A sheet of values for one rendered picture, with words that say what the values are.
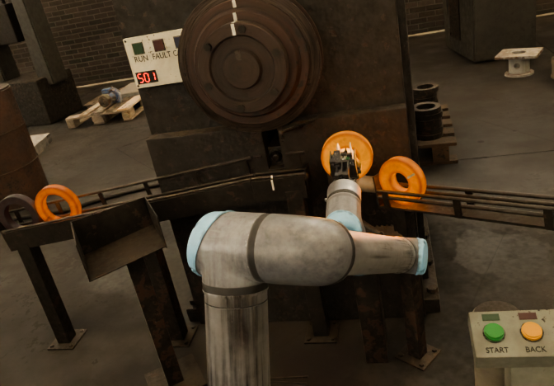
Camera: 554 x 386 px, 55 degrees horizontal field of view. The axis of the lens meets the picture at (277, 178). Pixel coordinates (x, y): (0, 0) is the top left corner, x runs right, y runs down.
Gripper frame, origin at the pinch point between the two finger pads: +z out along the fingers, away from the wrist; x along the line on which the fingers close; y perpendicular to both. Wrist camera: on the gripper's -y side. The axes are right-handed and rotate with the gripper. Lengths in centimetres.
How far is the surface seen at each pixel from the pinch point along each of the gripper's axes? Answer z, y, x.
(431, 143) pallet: 150, -116, -36
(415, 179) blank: -3.1, -11.1, -19.6
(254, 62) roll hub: 15.2, 25.4, 24.6
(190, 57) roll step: 23, 26, 47
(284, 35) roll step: 22.0, 29.4, 15.0
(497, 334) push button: -59, -7, -32
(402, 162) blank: 0.7, -7.0, -16.2
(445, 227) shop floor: 68, -107, -35
